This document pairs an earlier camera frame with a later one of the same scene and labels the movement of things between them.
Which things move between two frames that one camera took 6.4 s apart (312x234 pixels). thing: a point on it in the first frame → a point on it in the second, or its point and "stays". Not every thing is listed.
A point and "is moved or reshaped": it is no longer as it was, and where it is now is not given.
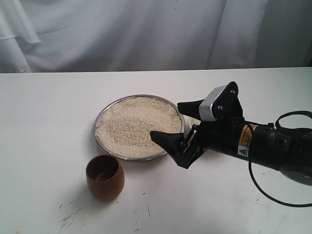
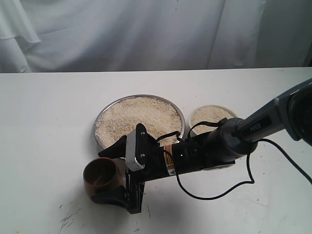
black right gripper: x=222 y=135 → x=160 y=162
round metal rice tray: x=123 y=126 stays
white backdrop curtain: x=49 y=36 stays
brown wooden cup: x=106 y=176 is moved or reshaped
